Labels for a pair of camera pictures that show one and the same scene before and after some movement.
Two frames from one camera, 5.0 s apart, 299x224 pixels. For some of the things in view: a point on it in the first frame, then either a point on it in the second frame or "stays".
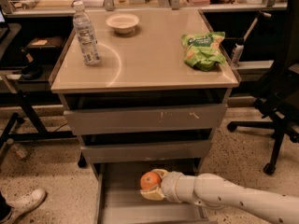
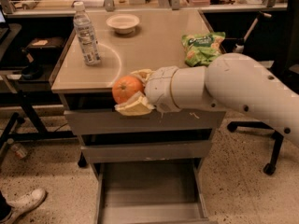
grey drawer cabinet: x=153 y=102 stays
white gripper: x=169 y=185 to x=159 y=88
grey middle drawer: x=146 y=151 stays
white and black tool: x=238 y=48 stays
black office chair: x=278 y=100 stays
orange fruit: x=150 y=180 to x=125 y=87
